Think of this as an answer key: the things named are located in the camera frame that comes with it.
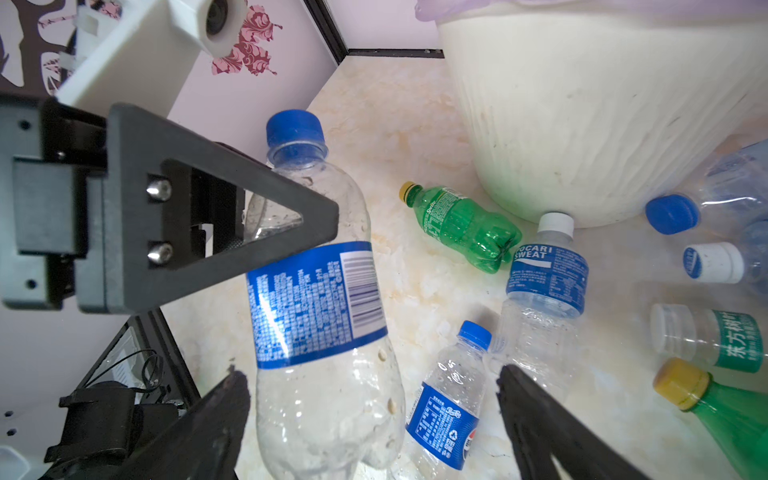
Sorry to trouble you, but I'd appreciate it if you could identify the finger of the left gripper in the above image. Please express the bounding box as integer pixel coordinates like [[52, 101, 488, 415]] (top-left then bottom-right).
[[102, 103, 339, 313]]

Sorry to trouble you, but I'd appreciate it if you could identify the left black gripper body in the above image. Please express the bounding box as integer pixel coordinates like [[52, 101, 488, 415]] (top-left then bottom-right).
[[1, 95, 107, 310]]

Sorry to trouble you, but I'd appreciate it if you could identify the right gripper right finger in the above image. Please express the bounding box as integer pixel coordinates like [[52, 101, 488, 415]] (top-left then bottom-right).
[[497, 364, 646, 479]]

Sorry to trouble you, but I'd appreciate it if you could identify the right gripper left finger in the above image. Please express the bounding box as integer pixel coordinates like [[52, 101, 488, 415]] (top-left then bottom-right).
[[113, 368, 251, 480]]

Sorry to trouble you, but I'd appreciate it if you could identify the Pepsi water bottle blue label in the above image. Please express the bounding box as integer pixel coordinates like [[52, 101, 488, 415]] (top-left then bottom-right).
[[387, 321, 492, 479]]

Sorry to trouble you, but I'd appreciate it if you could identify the clear bottle blue cap label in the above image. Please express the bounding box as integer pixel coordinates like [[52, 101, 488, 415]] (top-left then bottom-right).
[[246, 110, 405, 479]]

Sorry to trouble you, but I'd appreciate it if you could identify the green bottle yellow cap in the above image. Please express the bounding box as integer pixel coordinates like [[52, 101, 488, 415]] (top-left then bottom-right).
[[653, 358, 767, 479], [399, 181, 523, 274]]

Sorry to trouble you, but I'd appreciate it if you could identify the Pocari bottle near bin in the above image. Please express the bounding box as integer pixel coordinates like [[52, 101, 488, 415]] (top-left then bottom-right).
[[683, 219, 767, 300]]

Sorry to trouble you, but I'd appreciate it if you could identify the white ribbed waste bin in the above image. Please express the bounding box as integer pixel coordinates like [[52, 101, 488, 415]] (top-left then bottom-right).
[[437, 10, 767, 228]]

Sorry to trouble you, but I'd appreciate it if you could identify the pink plastic bin liner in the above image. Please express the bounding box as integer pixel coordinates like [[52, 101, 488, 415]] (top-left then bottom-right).
[[414, 0, 767, 22]]

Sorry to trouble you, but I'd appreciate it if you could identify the Pocari Sweat bottle white cap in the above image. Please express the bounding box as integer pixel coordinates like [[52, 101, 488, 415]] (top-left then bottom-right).
[[484, 212, 589, 402]]

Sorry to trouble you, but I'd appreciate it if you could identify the clear bottle bird label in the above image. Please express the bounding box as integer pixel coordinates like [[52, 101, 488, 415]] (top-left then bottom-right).
[[649, 304, 767, 374]]

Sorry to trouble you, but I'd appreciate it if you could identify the crushed clear bottle blue cap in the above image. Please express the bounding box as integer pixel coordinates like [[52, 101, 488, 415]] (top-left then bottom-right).
[[645, 140, 767, 237]]

